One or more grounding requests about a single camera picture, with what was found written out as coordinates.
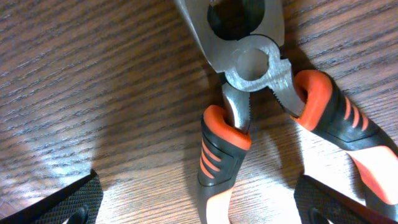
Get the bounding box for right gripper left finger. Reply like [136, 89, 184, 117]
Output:
[1, 170, 103, 224]

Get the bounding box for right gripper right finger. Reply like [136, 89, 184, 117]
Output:
[294, 175, 397, 224]

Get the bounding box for orange-black long nose pliers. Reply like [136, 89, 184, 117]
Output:
[175, 0, 397, 223]

